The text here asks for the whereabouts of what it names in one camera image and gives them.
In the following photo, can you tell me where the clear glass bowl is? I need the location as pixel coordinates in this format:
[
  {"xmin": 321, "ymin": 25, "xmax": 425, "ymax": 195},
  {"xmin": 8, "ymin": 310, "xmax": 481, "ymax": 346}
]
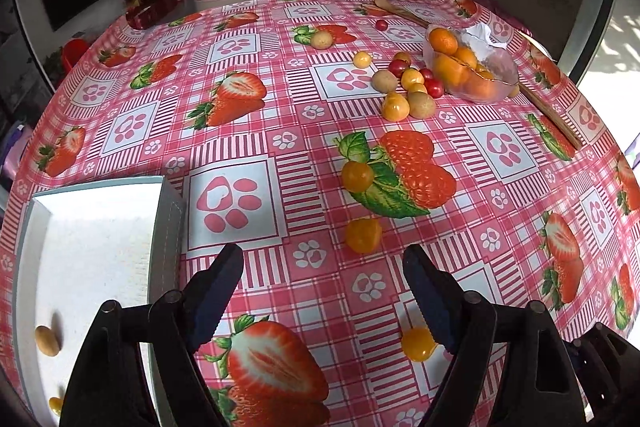
[{"xmin": 423, "ymin": 24, "xmax": 520, "ymax": 104}]

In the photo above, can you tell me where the strawberry print checked tablecloth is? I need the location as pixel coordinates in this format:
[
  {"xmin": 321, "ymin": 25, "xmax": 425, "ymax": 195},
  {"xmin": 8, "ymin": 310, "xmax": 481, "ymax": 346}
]
[{"xmin": 0, "ymin": 0, "xmax": 640, "ymax": 427}]

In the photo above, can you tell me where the red gift box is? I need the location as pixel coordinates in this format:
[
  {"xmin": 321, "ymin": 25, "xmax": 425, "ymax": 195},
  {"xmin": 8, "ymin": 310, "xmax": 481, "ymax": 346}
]
[{"xmin": 125, "ymin": 0, "xmax": 183, "ymax": 30}]

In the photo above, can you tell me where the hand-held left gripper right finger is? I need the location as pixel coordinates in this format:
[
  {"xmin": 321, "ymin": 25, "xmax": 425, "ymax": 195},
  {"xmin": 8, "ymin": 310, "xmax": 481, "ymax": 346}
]
[{"xmin": 402, "ymin": 244, "xmax": 586, "ymax": 427}]

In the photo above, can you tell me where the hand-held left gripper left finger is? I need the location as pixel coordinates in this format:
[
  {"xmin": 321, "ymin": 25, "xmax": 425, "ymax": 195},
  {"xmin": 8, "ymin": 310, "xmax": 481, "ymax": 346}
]
[{"xmin": 59, "ymin": 243, "xmax": 245, "ymax": 427}]

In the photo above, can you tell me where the red plastic stool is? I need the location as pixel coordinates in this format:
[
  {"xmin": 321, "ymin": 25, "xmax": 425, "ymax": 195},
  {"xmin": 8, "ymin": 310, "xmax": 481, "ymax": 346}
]
[{"xmin": 61, "ymin": 39, "xmax": 91, "ymax": 71}]

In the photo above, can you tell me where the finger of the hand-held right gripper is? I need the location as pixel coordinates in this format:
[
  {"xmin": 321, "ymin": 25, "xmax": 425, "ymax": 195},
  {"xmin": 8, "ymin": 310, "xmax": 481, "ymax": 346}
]
[
  {"xmin": 592, "ymin": 322, "xmax": 640, "ymax": 413},
  {"xmin": 567, "ymin": 336, "xmax": 617, "ymax": 423}
]

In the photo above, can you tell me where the white leather tray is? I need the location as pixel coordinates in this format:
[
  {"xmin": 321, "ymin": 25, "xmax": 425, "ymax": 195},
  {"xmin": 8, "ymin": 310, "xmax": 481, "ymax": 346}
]
[{"xmin": 10, "ymin": 177, "xmax": 187, "ymax": 427}]

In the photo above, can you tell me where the wooden fork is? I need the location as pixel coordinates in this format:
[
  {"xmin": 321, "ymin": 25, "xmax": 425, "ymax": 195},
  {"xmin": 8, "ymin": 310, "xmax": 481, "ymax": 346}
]
[{"xmin": 374, "ymin": 0, "xmax": 432, "ymax": 28}]

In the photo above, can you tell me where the white crumpled tissue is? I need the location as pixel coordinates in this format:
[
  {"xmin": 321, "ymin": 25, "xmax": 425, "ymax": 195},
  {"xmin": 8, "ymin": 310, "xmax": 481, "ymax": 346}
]
[{"xmin": 460, "ymin": 23, "xmax": 511, "ymax": 51}]

